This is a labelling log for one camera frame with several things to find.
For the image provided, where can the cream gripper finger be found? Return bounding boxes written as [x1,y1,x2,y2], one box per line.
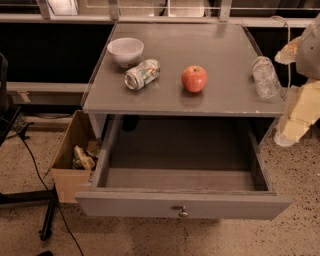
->
[274,79,320,147]
[274,36,301,65]

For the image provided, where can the red apple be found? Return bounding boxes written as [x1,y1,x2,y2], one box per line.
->
[181,65,208,93]

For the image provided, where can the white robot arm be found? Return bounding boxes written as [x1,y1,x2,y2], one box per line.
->
[274,14,320,147]

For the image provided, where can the metal drawer knob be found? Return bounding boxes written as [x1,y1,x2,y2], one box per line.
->
[171,206,189,218]

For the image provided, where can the open grey top drawer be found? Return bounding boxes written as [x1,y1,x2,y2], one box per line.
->
[76,116,291,219]

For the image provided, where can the clear plastic bottle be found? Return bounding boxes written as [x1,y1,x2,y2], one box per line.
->
[252,56,281,99]

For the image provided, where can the grey cabinet table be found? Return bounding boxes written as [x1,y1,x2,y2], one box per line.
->
[83,23,284,138]

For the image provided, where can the crushed soda can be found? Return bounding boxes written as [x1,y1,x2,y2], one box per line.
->
[124,59,160,91]

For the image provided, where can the white ceramic bowl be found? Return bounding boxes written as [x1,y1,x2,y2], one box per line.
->
[107,38,144,67]

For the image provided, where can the snack bags in box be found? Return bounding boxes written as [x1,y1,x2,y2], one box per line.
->
[72,141,100,171]

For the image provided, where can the cardboard box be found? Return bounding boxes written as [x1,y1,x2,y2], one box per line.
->
[50,111,100,203]

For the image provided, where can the black stand base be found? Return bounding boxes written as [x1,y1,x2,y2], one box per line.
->
[0,53,57,241]

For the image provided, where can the white hanging cable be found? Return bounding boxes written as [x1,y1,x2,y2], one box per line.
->
[270,15,292,98]

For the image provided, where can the metal railing frame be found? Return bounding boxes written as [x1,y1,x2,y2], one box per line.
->
[0,0,320,28]

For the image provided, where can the black floor cable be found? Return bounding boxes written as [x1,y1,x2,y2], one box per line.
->
[0,116,85,256]

